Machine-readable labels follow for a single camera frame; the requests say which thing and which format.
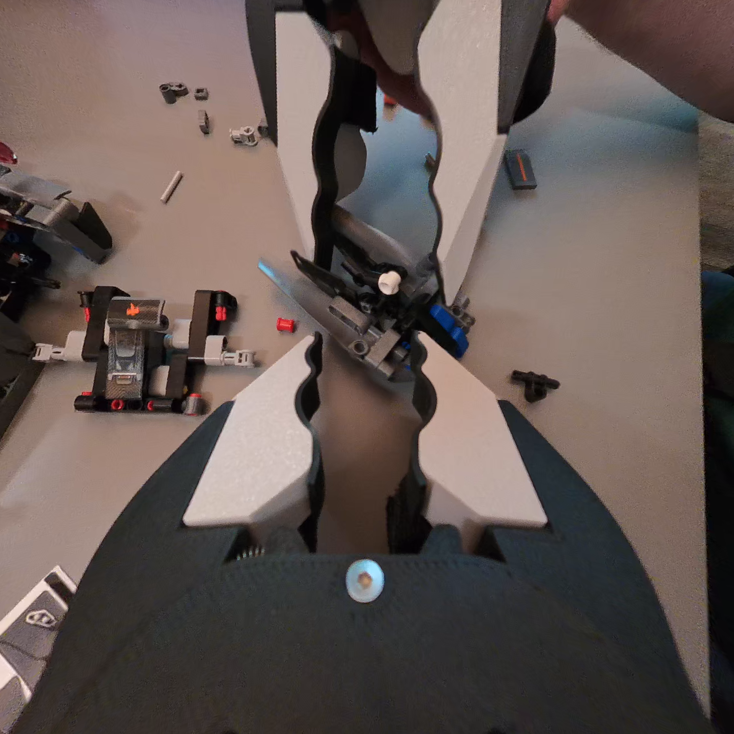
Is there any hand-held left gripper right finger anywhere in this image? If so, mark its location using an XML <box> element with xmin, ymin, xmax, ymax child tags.
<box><xmin>387</xmin><ymin>331</ymin><xmax>548</xmax><ymax>554</ymax></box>

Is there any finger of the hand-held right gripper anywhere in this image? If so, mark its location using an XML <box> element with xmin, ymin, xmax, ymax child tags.
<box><xmin>275</xmin><ymin>8</ymin><xmax>369</xmax><ymax>273</ymax></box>
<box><xmin>413</xmin><ymin>0</ymin><xmax>509</xmax><ymax>304</ymax></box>

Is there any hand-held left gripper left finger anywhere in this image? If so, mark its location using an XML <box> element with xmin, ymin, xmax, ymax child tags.
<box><xmin>182</xmin><ymin>333</ymin><xmax>326</xmax><ymax>554</ymax></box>

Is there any grey black lego subassembly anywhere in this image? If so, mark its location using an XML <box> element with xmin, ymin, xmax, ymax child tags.
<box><xmin>257</xmin><ymin>205</ymin><xmax>477</xmax><ymax>383</ymax></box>

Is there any person's right forearm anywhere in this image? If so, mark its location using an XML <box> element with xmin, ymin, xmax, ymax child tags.
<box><xmin>547</xmin><ymin>0</ymin><xmax>734</xmax><ymax>124</ymax></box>

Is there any black T-shaped lego pin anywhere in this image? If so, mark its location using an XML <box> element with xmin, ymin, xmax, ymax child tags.
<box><xmin>511</xmin><ymin>370</ymin><xmax>561</xmax><ymax>403</ymax></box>

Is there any black grey lego module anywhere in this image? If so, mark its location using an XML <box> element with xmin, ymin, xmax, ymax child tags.
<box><xmin>34</xmin><ymin>285</ymin><xmax>257</xmax><ymax>415</ymax></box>

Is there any black flat lego panel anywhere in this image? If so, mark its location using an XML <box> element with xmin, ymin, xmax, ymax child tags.
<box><xmin>0</xmin><ymin>312</ymin><xmax>47</xmax><ymax>439</ymax></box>

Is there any partly built lego car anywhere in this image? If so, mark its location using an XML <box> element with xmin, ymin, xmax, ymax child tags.
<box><xmin>0</xmin><ymin>141</ymin><xmax>114</xmax><ymax>322</ymax></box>

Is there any lego sticker sheet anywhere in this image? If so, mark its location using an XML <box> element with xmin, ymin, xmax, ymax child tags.
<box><xmin>0</xmin><ymin>565</ymin><xmax>78</xmax><ymax>734</ymax></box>

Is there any dark tile with orange stripe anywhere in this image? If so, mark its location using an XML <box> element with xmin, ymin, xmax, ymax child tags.
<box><xmin>503</xmin><ymin>148</ymin><xmax>539</xmax><ymax>190</ymax></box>

